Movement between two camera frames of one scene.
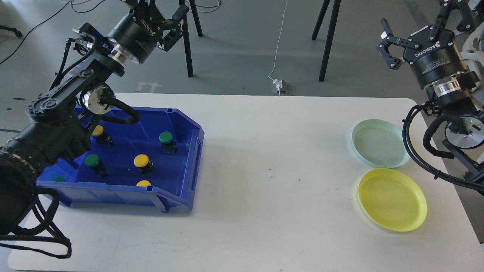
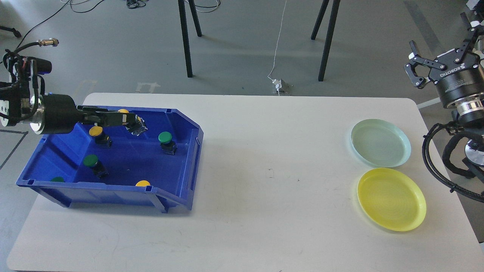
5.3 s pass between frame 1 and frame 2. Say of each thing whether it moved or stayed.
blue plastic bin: stayed
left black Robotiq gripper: moved
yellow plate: stayed
